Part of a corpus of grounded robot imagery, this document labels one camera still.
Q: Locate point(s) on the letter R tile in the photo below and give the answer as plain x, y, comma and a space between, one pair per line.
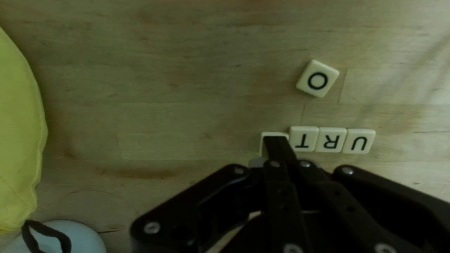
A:
331, 139

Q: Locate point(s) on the white mug near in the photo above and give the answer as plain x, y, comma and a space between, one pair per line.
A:
57, 236

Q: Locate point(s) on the letter S tile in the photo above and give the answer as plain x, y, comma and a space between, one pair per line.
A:
269, 139

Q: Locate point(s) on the letter U tile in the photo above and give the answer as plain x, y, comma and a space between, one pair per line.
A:
359, 141

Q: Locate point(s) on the letter O tile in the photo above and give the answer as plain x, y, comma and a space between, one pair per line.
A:
317, 79

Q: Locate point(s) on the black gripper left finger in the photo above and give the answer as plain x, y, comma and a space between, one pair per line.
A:
286, 221

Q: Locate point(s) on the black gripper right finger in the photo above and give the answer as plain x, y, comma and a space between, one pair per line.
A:
353, 226

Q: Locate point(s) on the letter T tile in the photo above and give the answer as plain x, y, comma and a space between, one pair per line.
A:
304, 138

